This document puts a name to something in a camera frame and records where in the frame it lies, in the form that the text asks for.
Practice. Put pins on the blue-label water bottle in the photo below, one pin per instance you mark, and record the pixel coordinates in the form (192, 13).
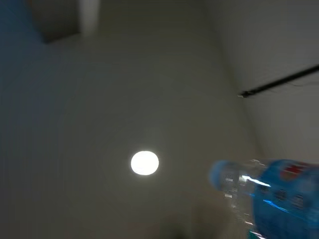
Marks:
(274, 199)

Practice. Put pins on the round ceiling light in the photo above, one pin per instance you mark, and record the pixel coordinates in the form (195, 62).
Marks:
(144, 163)

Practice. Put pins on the black ceiling rail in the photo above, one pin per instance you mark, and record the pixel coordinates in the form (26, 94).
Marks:
(274, 83)

